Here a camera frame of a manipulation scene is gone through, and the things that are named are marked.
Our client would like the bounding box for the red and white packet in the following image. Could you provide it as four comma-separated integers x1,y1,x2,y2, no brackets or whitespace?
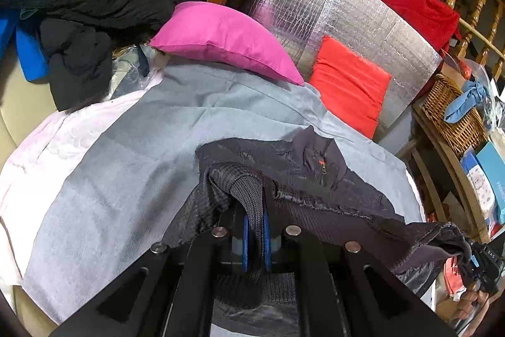
442,256,470,300

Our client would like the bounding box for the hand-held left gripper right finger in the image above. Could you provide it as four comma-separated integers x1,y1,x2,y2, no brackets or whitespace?
261,215,455,337

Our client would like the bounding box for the red pillow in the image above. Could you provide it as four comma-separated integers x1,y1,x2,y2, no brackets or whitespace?
308,36,392,139

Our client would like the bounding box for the silver plastic bag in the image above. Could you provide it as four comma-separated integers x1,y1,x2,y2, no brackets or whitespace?
106,43,166,103

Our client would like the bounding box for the grey blanket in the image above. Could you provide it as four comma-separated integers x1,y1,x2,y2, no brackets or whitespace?
21,61,408,337

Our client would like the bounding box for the blue box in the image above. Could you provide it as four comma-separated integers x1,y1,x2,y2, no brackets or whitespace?
475,141,505,225

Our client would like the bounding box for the beige upholstered sofa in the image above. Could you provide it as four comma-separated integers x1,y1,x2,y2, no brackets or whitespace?
0,74,60,337

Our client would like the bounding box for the white printed box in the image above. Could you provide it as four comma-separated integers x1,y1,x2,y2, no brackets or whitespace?
460,149,500,233

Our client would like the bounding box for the light blue knotted cloth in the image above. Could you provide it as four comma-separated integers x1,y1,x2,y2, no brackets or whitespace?
444,80,495,124

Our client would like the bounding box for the clear plastic bag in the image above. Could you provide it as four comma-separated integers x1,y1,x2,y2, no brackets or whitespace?
460,58,505,101

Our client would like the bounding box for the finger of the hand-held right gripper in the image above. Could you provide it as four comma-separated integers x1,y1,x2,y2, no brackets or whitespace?
458,250,483,290

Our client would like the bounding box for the person's right hand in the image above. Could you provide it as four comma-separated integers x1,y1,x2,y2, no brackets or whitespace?
450,287,498,337

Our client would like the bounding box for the pink pillow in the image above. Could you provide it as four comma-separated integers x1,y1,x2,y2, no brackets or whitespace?
149,1,305,86

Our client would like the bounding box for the wicker basket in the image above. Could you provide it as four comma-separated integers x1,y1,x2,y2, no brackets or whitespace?
422,73,490,160

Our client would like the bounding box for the dark grey jacket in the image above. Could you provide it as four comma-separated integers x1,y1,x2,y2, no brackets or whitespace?
163,126,474,310

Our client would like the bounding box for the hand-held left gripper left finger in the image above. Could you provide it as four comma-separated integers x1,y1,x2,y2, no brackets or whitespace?
49,208,253,337

